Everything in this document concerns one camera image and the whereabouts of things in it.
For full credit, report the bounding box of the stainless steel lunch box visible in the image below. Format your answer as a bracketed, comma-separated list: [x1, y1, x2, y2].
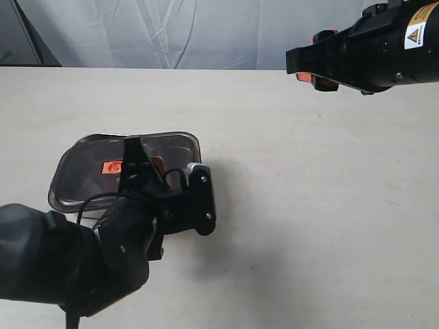
[58, 132, 201, 206]

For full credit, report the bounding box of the white backdrop curtain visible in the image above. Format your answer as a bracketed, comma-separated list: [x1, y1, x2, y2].
[19, 0, 368, 70]

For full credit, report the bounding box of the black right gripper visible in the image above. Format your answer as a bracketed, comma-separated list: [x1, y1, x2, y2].
[286, 6, 405, 95]

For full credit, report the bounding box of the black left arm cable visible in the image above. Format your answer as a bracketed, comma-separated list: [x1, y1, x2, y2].
[61, 167, 188, 329]

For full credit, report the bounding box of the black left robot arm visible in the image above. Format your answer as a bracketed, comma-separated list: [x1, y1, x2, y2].
[1, 67, 330, 316]

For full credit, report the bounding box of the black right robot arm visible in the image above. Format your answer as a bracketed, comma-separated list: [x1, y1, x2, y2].
[286, 1, 438, 95]

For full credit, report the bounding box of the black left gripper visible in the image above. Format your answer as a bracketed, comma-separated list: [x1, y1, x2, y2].
[118, 136, 192, 210]

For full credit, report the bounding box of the dark panel at left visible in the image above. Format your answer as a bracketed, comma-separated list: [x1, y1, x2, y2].
[1, 0, 62, 67]

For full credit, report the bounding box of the dark transparent box lid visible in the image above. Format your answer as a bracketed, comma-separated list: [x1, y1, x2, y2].
[48, 132, 201, 213]

